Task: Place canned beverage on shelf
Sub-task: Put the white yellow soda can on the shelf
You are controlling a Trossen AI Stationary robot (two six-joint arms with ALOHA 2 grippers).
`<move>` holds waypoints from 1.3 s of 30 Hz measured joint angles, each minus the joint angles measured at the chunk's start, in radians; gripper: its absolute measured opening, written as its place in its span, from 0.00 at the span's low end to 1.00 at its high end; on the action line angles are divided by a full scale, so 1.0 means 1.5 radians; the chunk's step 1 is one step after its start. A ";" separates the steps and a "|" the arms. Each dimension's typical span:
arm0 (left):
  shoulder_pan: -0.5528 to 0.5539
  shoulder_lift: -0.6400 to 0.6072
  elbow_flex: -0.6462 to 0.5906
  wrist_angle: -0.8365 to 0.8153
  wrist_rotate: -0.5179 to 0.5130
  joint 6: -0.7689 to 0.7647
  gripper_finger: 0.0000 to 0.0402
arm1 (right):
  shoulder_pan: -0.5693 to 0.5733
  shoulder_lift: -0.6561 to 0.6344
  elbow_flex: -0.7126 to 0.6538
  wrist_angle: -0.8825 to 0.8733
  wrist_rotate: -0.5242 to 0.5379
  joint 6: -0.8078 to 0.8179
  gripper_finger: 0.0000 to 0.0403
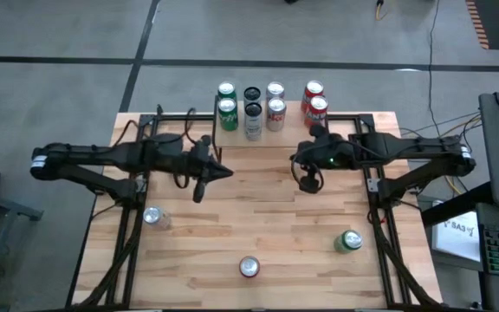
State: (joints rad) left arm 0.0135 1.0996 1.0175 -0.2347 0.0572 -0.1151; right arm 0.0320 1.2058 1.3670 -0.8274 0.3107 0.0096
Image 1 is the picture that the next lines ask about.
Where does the white paper sign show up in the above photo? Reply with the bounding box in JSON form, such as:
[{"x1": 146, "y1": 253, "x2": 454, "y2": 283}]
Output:
[{"x1": 430, "y1": 210, "x2": 483, "y2": 263}]

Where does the yellow floor cable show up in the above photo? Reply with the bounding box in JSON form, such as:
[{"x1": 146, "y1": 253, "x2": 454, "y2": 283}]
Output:
[{"x1": 405, "y1": 113, "x2": 483, "y2": 197}]

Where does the red Fanta can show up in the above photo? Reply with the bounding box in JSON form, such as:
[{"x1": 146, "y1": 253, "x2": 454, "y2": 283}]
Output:
[
  {"x1": 238, "y1": 255, "x2": 262, "y2": 279},
  {"x1": 301, "y1": 79, "x2": 326, "y2": 105},
  {"x1": 304, "y1": 94, "x2": 329, "y2": 129}
]

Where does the silver Celsius Arctic Vibe can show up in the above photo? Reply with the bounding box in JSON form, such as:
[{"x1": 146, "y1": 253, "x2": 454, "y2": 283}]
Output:
[{"x1": 243, "y1": 101, "x2": 263, "y2": 142}]

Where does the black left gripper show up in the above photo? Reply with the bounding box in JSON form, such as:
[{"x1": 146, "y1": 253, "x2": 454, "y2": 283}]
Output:
[{"x1": 187, "y1": 134, "x2": 235, "y2": 204}]

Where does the grey side table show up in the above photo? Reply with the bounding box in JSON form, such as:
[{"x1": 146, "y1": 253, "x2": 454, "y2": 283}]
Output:
[{"x1": 0, "y1": 185, "x2": 45, "y2": 312}]

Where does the black desk support beam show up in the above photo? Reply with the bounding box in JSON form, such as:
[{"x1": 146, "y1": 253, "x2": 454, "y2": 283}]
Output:
[{"x1": 420, "y1": 180, "x2": 493, "y2": 227}]

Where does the silver Diet Coke can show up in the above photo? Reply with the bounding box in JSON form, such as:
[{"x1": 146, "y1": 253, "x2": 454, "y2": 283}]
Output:
[{"x1": 265, "y1": 81, "x2": 286, "y2": 101}]

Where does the black aluminium table frame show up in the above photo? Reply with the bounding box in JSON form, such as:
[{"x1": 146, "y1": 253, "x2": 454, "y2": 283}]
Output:
[{"x1": 65, "y1": 102, "x2": 444, "y2": 312}]

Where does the black floor cable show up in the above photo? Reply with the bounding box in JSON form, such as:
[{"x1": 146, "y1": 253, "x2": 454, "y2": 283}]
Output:
[{"x1": 424, "y1": 0, "x2": 444, "y2": 127}]

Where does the green Sprite can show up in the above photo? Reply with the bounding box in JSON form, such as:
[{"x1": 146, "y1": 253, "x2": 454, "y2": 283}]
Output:
[
  {"x1": 217, "y1": 97, "x2": 239, "y2": 132},
  {"x1": 217, "y1": 81, "x2": 237, "y2": 101},
  {"x1": 333, "y1": 229, "x2": 364, "y2": 255}
]

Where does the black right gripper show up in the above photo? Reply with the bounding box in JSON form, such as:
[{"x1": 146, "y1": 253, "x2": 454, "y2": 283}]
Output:
[{"x1": 290, "y1": 124, "x2": 363, "y2": 194}]

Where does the wooden shelf black metal frame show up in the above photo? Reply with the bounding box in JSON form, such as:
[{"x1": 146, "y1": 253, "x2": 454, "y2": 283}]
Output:
[{"x1": 211, "y1": 94, "x2": 332, "y2": 165}]

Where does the silver beverage can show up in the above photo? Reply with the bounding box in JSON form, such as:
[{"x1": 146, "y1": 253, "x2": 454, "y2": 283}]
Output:
[
  {"x1": 142, "y1": 205, "x2": 172, "y2": 231},
  {"x1": 266, "y1": 96, "x2": 288, "y2": 133}
]

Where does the slim Celsius can black lid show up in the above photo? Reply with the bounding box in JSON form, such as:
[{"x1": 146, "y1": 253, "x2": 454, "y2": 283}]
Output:
[{"x1": 243, "y1": 85, "x2": 262, "y2": 107}]

